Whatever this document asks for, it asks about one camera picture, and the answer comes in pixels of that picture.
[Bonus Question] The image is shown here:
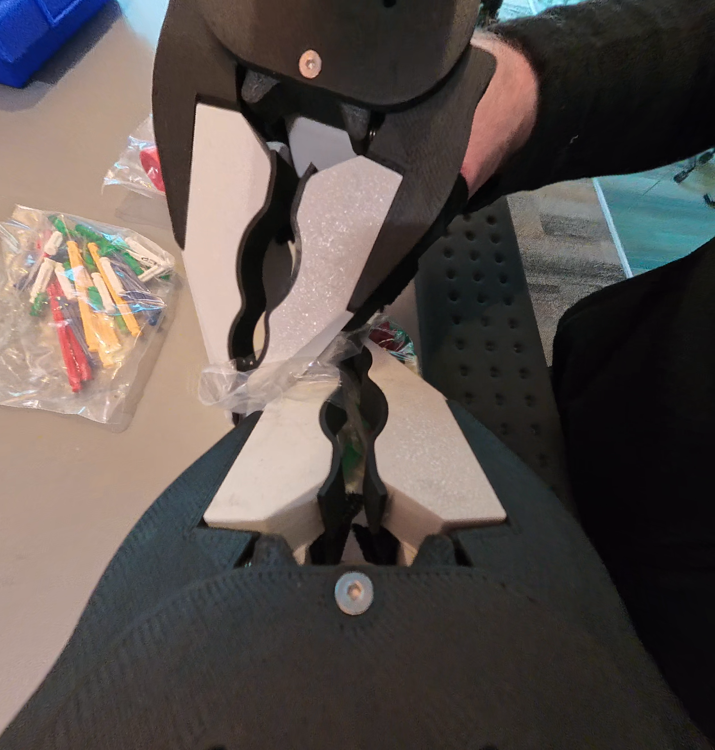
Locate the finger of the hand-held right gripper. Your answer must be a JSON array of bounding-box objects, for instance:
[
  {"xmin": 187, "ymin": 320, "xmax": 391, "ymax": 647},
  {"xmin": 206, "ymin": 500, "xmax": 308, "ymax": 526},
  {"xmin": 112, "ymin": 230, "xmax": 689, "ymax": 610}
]
[
  {"xmin": 182, "ymin": 102, "xmax": 297, "ymax": 376},
  {"xmin": 257, "ymin": 157, "xmax": 405, "ymax": 368}
]

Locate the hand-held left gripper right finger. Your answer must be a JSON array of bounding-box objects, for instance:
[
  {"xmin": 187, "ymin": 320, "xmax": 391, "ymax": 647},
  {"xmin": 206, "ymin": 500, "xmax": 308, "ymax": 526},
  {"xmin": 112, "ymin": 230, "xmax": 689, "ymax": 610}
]
[{"xmin": 357, "ymin": 343, "xmax": 508, "ymax": 554}]

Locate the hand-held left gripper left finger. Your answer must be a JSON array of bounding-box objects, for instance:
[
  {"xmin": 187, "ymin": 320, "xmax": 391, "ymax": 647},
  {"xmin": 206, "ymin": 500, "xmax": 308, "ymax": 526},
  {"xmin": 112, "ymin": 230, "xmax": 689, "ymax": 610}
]
[{"xmin": 203, "ymin": 375, "xmax": 343, "ymax": 566}]

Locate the clear bag of red wheels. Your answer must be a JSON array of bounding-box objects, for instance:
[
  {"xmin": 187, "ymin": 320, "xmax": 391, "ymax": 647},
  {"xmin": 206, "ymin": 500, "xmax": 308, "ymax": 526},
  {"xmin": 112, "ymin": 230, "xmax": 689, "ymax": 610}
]
[{"xmin": 102, "ymin": 115, "xmax": 173, "ymax": 200}]

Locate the clear bag of snowflake connectors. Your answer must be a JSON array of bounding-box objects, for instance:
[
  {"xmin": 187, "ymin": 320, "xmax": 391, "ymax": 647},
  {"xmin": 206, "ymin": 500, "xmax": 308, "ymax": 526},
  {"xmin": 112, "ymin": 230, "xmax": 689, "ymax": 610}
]
[{"xmin": 196, "ymin": 313, "xmax": 422, "ymax": 505}]

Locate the clear bag of colourful rods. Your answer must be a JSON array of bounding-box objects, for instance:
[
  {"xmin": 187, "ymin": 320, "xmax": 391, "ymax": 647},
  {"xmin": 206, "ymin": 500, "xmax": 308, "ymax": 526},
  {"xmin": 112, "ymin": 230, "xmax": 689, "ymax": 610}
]
[{"xmin": 0, "ymin": 205, "xmax": 182, "ymax": 431}]

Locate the person's right forearm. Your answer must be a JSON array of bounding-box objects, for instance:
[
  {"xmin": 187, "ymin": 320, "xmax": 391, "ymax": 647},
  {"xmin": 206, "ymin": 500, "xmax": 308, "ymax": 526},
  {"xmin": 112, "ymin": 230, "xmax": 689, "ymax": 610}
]
[{"xmin": 466, "ymin": 0, "xmax": 715, "ymax": 214}]

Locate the person's right hand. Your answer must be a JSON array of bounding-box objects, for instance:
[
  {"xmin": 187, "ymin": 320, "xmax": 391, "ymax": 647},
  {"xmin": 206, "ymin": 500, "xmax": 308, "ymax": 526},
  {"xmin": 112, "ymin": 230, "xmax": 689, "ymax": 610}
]
[{"xmin": 460, "ymin": 32, "xmax": 540, "ymax": 197}]

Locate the black perforated mat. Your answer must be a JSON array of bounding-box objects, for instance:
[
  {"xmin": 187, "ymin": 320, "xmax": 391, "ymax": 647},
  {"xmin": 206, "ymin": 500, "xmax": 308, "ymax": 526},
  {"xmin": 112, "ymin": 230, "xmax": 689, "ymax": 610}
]
[{"xmin": 416, "ymin": 196, "xmax": 572, "ymax": 505}]

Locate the person's black clothing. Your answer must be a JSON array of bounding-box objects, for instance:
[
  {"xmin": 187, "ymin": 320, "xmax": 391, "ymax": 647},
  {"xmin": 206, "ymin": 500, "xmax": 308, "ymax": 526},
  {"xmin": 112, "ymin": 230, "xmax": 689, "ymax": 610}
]
[{"xmin": 554, "ymin": 217, "xmax": 715, "ymax": 750}]

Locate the blue plastic bin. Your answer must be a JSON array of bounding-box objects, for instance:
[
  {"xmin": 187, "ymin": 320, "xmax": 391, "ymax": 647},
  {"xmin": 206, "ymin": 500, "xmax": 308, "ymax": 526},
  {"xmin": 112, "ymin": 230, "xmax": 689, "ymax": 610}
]
[{"xmin": 0, "ymin": 0, "xmax": 121, "ymax": 89}]

